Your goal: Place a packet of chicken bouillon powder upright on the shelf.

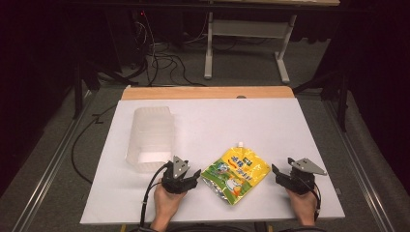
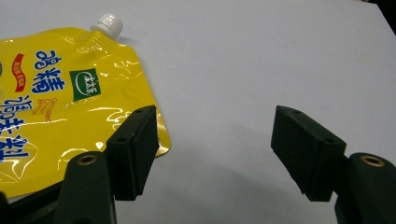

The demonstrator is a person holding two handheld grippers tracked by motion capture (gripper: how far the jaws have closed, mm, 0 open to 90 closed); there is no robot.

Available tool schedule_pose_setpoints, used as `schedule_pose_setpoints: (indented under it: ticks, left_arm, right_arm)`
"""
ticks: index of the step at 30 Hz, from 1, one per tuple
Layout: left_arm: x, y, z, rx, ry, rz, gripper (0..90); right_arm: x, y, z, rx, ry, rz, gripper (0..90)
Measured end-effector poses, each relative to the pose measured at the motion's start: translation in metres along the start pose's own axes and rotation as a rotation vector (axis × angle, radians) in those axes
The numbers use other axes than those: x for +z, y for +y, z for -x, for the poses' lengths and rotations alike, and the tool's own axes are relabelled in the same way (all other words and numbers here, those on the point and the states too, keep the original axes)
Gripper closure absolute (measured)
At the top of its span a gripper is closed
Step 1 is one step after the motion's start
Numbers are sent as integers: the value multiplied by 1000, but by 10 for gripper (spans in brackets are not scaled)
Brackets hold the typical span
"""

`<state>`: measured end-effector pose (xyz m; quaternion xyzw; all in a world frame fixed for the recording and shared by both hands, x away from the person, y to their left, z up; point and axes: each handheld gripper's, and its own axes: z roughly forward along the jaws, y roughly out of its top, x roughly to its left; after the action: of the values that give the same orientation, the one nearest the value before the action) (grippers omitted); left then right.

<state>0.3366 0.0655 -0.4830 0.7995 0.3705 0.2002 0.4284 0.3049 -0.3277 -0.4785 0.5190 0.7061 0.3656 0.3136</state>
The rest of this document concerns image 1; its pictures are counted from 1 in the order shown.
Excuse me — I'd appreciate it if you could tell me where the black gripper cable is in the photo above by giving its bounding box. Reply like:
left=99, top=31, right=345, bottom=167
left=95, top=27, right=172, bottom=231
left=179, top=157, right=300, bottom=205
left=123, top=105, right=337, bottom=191
left=138, top=161, right=171, bottom=232
left=299, top=177, right=323, bottom=222

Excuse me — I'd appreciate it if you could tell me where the yellow green spout pouch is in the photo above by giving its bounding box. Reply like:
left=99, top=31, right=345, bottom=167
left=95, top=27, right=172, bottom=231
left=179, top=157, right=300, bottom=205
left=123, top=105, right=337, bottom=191
left=200, top=141, right=272, bottom=207

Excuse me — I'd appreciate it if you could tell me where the person's right hand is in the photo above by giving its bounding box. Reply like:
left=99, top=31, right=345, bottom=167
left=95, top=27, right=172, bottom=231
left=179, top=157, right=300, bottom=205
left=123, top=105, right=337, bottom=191
left=285, top=188, right=319, bottom=224

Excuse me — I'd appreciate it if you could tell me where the wooden table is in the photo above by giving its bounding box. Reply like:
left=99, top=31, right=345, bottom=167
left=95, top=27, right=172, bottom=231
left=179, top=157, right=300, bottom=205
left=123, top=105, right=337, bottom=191
left=121, top=84, right=296, bottom=102

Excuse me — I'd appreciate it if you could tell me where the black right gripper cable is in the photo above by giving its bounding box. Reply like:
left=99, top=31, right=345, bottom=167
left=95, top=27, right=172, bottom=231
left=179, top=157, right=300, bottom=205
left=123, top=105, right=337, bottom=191
left=299, top=177, right=323, bottom=222

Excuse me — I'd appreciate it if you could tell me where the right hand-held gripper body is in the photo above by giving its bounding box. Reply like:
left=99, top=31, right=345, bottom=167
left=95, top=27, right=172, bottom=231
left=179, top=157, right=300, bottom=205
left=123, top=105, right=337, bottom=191
left=282, top=157, right=329, bottom=196

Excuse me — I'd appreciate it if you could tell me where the person's left hand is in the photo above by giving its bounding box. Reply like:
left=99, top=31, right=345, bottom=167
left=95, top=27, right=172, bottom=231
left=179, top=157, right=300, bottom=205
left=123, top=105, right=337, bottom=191
left=153, top=185, right=189, bottom=223

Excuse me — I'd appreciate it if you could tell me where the tangle of black cables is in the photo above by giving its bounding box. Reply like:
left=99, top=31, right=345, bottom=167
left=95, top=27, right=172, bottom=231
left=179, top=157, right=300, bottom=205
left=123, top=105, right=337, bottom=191
left=130, top=12, right=209, bottom=88

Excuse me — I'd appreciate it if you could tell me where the white table mat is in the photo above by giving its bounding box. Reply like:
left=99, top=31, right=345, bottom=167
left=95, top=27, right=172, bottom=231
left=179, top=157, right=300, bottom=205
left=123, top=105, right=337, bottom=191
left=79, top=98, right=346, bottom=225

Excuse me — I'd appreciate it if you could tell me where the white metal desk frame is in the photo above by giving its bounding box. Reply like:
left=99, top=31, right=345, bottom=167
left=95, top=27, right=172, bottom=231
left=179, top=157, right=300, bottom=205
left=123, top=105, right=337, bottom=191
left=203, top=12, right=298, bottom=85

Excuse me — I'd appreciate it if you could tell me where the black stand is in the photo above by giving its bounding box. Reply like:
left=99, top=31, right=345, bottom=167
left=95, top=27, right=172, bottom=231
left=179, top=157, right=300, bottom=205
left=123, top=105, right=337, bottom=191
left=72, top=60, right=140, bottom=121
left=291, top=69, right=352, bottom=133

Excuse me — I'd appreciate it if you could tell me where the black floor cable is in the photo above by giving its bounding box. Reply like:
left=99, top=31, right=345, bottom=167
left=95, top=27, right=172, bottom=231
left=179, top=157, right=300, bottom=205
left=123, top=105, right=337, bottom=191
left=71, top=103, right=118, bottom=186

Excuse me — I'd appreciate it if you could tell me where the translucent plastic container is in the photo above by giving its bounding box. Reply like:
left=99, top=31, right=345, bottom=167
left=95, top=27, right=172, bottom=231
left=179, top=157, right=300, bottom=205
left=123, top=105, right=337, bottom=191
left=125, top=105, right=176, bottom=174

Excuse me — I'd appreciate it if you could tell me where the metal floor rail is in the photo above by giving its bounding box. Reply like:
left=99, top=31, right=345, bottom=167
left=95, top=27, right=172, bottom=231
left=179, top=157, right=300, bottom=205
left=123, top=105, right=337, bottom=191
left=12, top=90, right=93, bottom=232
left=323, top=99, right=396, bottom=232

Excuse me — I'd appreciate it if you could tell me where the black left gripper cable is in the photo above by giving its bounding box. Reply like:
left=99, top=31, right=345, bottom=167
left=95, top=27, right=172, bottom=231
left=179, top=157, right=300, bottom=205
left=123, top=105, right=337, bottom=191
left=138, top=161, right=171, bottom=232

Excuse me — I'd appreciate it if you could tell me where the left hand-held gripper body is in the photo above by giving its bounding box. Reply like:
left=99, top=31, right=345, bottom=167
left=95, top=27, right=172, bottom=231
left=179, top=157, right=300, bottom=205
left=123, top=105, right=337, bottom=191
left=161, top=156, right=199, bottom=195

